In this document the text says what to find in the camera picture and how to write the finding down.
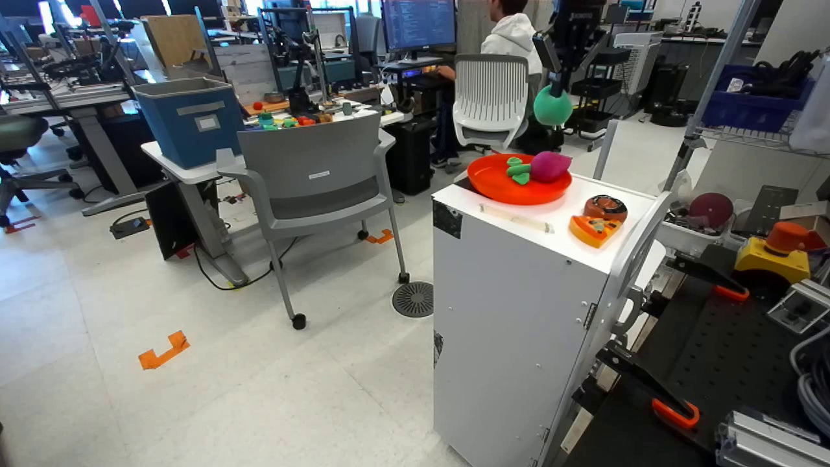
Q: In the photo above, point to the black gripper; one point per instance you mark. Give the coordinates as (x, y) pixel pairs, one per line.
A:
(579, 22)

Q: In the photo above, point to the round green plushie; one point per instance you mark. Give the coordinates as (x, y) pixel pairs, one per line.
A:
(550, 106)

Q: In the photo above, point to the magenta plushie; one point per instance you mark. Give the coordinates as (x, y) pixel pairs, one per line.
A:
(548, 166)

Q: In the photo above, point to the orange plate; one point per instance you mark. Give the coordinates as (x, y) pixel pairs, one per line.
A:
(508, 185)

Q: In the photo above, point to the person in white hoodie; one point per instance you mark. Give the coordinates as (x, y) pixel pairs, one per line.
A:
(511, 40)

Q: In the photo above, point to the black equipment cart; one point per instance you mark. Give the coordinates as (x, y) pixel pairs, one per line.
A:
(604, 95)

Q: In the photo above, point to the black backpack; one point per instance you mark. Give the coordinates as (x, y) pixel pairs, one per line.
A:
(541, 137)

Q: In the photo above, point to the small green plush leaf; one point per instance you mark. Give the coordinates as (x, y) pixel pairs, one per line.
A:
(520, 171)

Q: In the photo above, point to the computer monitor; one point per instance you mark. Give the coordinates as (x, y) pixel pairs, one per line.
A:
(419, 24)

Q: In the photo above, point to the toy chocolate donut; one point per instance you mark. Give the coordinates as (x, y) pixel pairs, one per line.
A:
(604, 207)

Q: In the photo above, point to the grey metal pole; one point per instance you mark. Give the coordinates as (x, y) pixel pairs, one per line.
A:
(713, 87)

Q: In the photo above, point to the black computer tower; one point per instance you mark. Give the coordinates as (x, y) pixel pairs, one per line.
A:
(410, 157)

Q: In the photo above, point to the toy orange pizza slice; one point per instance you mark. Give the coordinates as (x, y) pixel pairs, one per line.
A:
(595, 232)

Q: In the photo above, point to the blue plastic crate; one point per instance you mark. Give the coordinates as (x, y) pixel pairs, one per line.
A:
(753, 104)

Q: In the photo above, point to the dark round toy disc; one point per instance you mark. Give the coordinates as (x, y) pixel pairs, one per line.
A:
(710, 210)

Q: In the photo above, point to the black stand on desk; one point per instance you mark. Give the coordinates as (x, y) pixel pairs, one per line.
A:
(298, 67)

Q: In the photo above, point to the grey plastic chair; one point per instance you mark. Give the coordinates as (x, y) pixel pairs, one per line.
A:
(311, 168)

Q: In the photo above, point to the black orange clamp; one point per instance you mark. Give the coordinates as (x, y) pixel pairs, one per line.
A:
(708, 280)
(649, 389)

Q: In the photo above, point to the white toy kitchen cabinet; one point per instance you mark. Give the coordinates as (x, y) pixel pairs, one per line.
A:
(508, 327)

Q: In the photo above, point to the dark round floor base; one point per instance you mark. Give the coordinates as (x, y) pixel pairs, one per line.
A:
(413, 298)

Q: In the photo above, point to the yellow emergency stop button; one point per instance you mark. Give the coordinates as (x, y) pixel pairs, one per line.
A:
(769, 249)

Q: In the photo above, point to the blue storage bin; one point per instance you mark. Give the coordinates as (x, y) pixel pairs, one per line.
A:
(189, 119)

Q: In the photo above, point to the cardboard box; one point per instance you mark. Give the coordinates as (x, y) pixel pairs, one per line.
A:
(177, 43)

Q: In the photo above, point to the white desk with toys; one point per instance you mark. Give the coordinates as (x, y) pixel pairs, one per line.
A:
(177, 171)

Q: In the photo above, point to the black box under desk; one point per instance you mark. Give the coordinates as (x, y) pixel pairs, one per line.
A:
(168, 220)

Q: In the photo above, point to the black floor power strip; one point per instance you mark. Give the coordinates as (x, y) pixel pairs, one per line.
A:
(131, 227)

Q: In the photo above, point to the grey desk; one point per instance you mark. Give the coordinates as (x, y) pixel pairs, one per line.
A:
(59, 100)

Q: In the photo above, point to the black office chair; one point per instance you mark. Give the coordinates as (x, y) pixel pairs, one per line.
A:
(15, 137)

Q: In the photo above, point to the grey metal bracket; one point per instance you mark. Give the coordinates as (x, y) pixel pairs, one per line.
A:
(771, 207)

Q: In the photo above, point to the aluminium extrusion rail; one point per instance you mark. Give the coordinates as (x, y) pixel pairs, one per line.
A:
(769, 441)

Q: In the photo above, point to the orange floor bracket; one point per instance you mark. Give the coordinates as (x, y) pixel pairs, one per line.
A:
(161, 351)

